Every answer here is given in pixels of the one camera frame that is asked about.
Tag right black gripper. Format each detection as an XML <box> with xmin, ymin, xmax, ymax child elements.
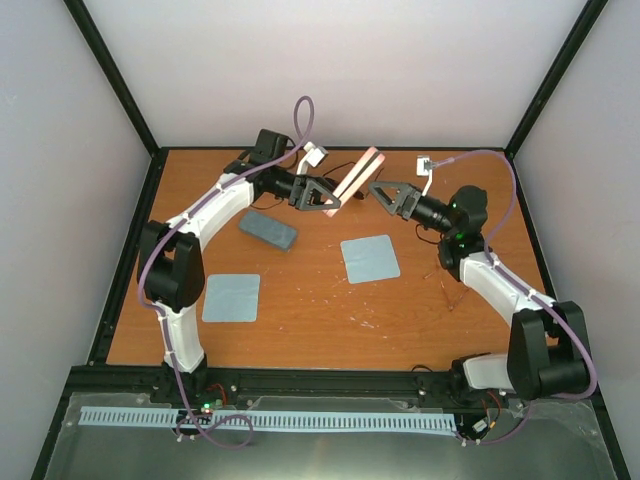
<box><xmin>367</xmin><ymin>181</ymin><xmax>455</xmax><ymax>237</ymax></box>

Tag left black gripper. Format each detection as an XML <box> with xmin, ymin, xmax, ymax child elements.
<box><xmin>271</xmin><ymin>166</ymin><xmax>346</xmax><ymax>211</ymax></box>

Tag pink glasses case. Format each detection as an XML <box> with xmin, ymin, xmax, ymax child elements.
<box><xmin>325</xmin><ymin>147</ymin><xmax>385</xmax><ymax>218</ymax></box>

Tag light-blue cleaning cloth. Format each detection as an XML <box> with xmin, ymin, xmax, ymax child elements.
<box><xmin>340</xmin><ymin>234</ymin><xmax>401</xmax><ymax>284</ymax></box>
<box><xmin>202</xmin><ymin>274</ymin><xmax>261</xmax><ymax>323</ymax></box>

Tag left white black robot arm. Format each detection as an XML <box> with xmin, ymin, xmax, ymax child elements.
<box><xmin>137</xmin><ymin>129</ymin><xmax>341</xmax><ymax>403</ymax></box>

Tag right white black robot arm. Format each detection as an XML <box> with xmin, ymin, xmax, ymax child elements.
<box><xmin>369</xmin><ymin>181</ymin><xmax>597</xmax><ymax>400</ymax></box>

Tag grey-blue glasses case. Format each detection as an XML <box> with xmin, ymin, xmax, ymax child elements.
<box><xmin>238</xmin><ymin>211</ymin><xmax>298</xmax><ymax>252</ymax></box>

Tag red-framed clear glasses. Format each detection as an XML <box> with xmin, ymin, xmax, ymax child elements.
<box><xmin>423</xmin><ymin>265</ymin><xmax>469</xmax><ymax>312</ymax></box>

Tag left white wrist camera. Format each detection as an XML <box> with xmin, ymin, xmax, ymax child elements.
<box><xmin>296</xmin><ymin>141</ymin><xmax>328</xmax><ymax>175</ymax></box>

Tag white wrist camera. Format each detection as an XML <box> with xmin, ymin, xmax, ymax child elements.
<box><xmin>296</xmin><ymin>141</ymin><xmax>328</xmax><ymax>175</ymax></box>
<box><xmin>416</xmin><ymin>155</ymin><xmax>434</xmax><ymax>197</ymax></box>

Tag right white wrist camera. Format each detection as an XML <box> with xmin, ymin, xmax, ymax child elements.
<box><xmin>416</xmin><ymin>155</ymin><xmax>434</xmax><ymax>197</ymax></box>

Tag black cage frame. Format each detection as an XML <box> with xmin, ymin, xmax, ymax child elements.
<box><xmin>32</xmin><ymin>1</ymin><xmax>606</xmax><ymax>479</ymax></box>

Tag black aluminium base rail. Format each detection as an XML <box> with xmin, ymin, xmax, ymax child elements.
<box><xmin>64</xmin><ymin>365</ymin><xmax>599</xmax><ymax>407</ymax></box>

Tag light-blue slotted cable duct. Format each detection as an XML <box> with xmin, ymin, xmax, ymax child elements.
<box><xmin>77</xmin><ymin>406</ymin><xmax>457</xmax><ymax>436</ymax></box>

